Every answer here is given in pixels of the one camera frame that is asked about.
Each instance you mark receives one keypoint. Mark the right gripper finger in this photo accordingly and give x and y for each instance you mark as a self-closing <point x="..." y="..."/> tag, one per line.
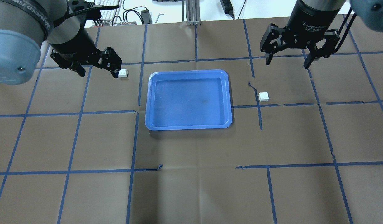
<point x="311" y="57"/>
<point x="269" y="57"/>

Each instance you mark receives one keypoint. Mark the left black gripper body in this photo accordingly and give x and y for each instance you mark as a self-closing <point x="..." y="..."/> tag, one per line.
<point x="75" y="44"/>

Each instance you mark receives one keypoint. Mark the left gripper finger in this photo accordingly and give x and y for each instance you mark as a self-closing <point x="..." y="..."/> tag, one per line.
<point x="79" y="70"/>
<point x="114" y="72"/>

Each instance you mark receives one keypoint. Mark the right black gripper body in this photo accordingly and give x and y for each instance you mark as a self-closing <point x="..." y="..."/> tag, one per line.
<point x="306" y="25"/>

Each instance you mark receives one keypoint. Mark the white block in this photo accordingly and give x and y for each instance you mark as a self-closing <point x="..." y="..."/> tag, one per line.
<point x="123" y="73"/>
<point x="263" y="97"/>

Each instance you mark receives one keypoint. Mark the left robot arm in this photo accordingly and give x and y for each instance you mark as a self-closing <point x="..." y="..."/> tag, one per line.
<point x="26" y="24"/>

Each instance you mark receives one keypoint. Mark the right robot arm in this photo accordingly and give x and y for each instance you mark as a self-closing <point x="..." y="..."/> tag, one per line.
<point x="370" y="12"/>

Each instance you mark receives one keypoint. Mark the blue plastic tray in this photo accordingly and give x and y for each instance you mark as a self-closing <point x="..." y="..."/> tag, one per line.
<point x="195" y="99"/>

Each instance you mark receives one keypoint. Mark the white keyboard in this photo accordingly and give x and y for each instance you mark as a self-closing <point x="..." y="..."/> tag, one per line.
<point x="106" y="15"/>

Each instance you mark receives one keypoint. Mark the black power adapter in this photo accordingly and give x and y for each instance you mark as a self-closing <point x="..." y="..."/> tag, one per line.
<point x="146" y="17"/>
<point x="227" y="8"/>

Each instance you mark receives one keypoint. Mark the brown paper table cover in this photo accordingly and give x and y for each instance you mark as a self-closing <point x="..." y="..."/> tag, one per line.
<point x="201" y="131"/>

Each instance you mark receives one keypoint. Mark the aluminium frame post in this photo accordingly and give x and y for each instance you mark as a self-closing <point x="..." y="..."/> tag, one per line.
<point x="192" y="12"/>

